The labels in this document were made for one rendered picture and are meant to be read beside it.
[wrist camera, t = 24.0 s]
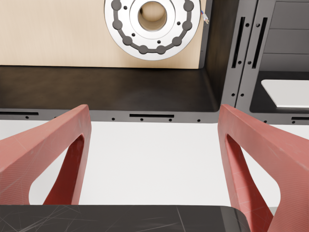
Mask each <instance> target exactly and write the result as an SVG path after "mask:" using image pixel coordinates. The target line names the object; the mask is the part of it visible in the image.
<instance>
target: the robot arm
mask: <svg viewBox="0 0 309 232"><path fill-rule="evenodd" d="M217 132H218V139H219V145H220V152H221V159H222V164H223V170H224V175H225V179H226V184H227V189H228V194H229V200H230V205H231V207H230V206H223V205H79V200H80V194H81V189H82V185H83V180H84V176H85V171H86V165H87V159H88V153H89V146H90V139H91V133H92V124H91V119H90V113H89V107H88V105H87V104H82V105H80V106H78V107H76V108H74V109H72V110H70V111H68V112H66V113H64V114H62V115H60V116H58V117H56V118H54V119H52V120H50V121H48V122H46V123H44V124H42V125H39V126H36V127H34V128H31V129H29V130H26V131H23V132H21V133H18V134H15V135H13V136H10V137H7V138H5V139H2V140H0V232H309V139H306V138H303V137H300V136H298V135H295V134H292V133H290V132H287V131H285V130H282V129H279V128H276V127H273V126H271V125H269V124H266V123H264V122H262V121H260V120H258V119H256V118H254V117H252V116H250V115H248V114H246V113H244V112H242V111H240V110H238V109H236V108H234V107H232V106H230V105H228V104H222V105H221V107H220V113H219V119H218V124H217ZM241 147H242V148H243V149H244V150H245V151H246V152H247V153H248V154H249V155H250V156H251V157H252V158H253V159H254V160H255V161H256V162H257V163H258V164H259V165H260V166H261V167H262V168H263V169H264V170H265V171H266V172H267V173H268V174H269V175H270V176H271V177H272V178H273V179H274V180H275V181H276V183H277V184H278V187H279V189H280V203H279V205H278V207H277V210H276V212H275V215H274V216H273V214H272V213H271V211H270V209H269V207H268V206H267V204H266V202H265V200H264V198H263V197H262V195H261V193H260V191H259V190H258V188H257V186H256V184H255V182H254V180H253V178H252V176H251V173H250V171H249V168H248V165H247V163H246V160H245V157H244V154H243V152H242V149H241ZM67 148H68V150H67V152H66V155H65V158H64V160H63V163H62V166H61V168H60V171H59V174H58V176H57V179H56V181H55V183H54V185H53V187H52V188H51V190H50V192H49V194H48V195H47V197H46V199H45V201H44V202H43V204H42V205H30V203H29V191H30V188H31V185H32V183H33V182H34V181H35V180H36V179H37V178H38V177H39V176H40V175H41V174H42V173H43V172H44V171H45V170H46V169H47V168H48V167H49V166H50V165H51V164H52V163H53V162H54V161H55V160H56V159H57V158H58V157H59V156H60V155H61V154H62V153H63V152H64V151H65V150H66V149H67Z"/></svg>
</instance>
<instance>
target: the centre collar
mask: <svg viewBox="0 0 309 232"><path fill-rule="evenodd" d="M148 2H157V3H159V4H161V5H162V6H163V7H164V9H165V11H166V20H165V22H164V23H163V25H162V26H160V27H159V28H157V29H148V28H146V27H144V26H143V25H142V24H141V22H140V20H139V11H140V9H141V7H142V6H143V5H144V4H146V3H148ZM129 19H130V23H131V26H132V28H133V29H134V31H135V32H136V33H137V34H138V35H140V36H141V37H143V38H146V39H150V40H155V39H159V38H162V37H164V36H165V35H167V34H168V33H169V32H170V31H171V29H172V28H173V25H174V23H175V20H176V10H175V6H174V4H173V2H172V0H133V2H132V4H131V6H130V10H129Z"/></svg>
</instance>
